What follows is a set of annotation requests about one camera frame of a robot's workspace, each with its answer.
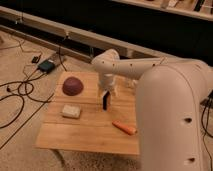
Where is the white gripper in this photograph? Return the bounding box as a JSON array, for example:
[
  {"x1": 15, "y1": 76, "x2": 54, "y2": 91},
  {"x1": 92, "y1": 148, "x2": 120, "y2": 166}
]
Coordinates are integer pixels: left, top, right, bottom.
[{"x1": 99, "y1": 74, "x2": 118, "y2": 98}]

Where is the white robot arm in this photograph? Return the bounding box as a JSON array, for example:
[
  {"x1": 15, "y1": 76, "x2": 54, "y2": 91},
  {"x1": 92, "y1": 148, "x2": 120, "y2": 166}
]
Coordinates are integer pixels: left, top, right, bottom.
[{"x1": 92, "y1": 49, "x2": 213, "y2": 171}]

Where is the maroon upturned bowl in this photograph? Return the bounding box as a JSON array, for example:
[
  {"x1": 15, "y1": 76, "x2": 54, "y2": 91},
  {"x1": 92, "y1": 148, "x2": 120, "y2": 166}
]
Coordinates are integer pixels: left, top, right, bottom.
[{"x1": 62, "y1": 77, "x2": 84, "y2": 96}]

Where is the white sponge block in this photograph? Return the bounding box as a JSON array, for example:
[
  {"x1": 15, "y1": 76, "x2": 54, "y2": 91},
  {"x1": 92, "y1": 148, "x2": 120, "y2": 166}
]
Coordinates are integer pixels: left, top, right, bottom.
[{"x1": 62, "y1": 105, "x2": 81, "y2": 118}]

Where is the wooden table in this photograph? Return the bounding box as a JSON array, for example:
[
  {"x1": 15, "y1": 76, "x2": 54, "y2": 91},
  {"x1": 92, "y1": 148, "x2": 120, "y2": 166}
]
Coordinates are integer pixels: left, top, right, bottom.
[{"x1": 36, "y1": 72, "x2": 139, "y2": 155}]

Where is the orange carrot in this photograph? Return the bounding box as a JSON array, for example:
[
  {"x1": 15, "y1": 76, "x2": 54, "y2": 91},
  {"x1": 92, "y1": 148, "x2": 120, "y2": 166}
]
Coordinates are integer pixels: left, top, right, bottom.
[{"x1": 112, "y1": 121, "x2": 137, "y2": 135}]

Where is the teal power adapter box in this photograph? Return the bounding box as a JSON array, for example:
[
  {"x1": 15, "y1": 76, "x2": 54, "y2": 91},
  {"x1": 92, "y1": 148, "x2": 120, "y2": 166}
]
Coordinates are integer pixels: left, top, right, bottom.
[{"x1": 38, "y1": 60, "x2": 55, "y2": 73}]

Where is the small black plug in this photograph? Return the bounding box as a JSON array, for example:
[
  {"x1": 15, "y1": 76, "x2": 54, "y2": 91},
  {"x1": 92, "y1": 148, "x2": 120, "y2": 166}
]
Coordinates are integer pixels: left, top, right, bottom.
[{"x1": 31, "y1": 55, "x2": 41, "y2": 63}]

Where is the wooden shelf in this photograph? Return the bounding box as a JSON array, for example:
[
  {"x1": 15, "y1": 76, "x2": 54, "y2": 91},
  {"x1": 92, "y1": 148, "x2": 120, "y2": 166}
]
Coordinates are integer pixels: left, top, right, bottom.
[{"x1": 112, "y1": 0, "x2": 213, "y2": 22}]

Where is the long metal rail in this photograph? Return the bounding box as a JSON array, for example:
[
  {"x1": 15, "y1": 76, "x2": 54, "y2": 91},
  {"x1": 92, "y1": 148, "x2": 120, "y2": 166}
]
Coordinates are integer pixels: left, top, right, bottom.
[{"x1": 0, "y1": 6, "x2": 157, "y2": 56}]

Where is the black floor cable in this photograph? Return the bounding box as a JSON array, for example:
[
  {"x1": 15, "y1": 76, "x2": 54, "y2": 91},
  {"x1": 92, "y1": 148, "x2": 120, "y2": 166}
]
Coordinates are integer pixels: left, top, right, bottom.
[{"x1": 0, "y1": 72, "x2": 56, "y2": 150}]

